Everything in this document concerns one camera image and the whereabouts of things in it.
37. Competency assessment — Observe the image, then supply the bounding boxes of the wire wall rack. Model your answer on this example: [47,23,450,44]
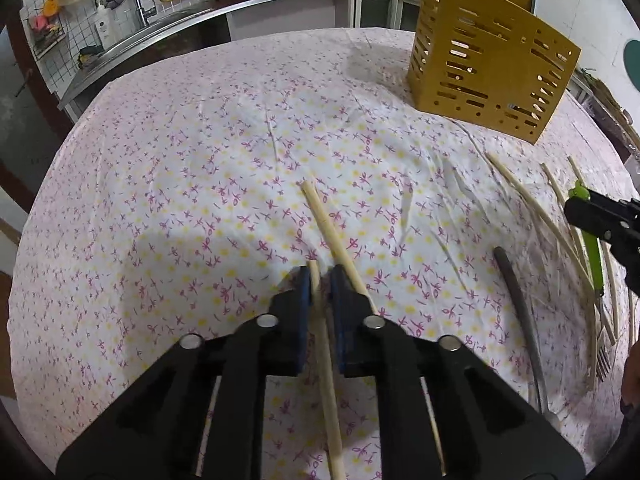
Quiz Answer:
[22,0,69,57]

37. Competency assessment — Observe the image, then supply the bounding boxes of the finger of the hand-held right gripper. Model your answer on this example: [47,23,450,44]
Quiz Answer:
[564,191,640,247]
[606,238,640,298]

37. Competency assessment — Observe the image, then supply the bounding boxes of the white soap bottle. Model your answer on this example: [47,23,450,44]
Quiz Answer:
[94,2,114,47]

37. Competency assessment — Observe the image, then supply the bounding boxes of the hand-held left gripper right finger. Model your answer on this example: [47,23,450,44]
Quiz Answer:
[329,264,587,480]

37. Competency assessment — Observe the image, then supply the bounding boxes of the bundle of dry vegetables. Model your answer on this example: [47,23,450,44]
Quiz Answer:
[574,67,640,152]

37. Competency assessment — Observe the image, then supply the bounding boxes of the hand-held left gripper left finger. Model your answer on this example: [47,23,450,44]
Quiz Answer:
[56,265,315,480]

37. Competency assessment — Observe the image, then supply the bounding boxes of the metal fork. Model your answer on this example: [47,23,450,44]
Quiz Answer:
[596,342,616,379]

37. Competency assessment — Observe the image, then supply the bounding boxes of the yellow slotted utensil holder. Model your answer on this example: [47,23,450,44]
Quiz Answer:
[406,0,582,145]

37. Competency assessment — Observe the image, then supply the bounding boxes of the stainless steel sink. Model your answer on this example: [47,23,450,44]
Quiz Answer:
[57,7,231,111]

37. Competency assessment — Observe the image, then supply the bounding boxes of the round green board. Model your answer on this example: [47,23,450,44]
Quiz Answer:
[623,40,640,82]

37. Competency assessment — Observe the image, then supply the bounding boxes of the green handled utensil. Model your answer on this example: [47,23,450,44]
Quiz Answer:
[567,180,607,307]

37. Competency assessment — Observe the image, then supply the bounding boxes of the dark grey handled utensil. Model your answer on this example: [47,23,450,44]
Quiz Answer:
[493,246,564,432]

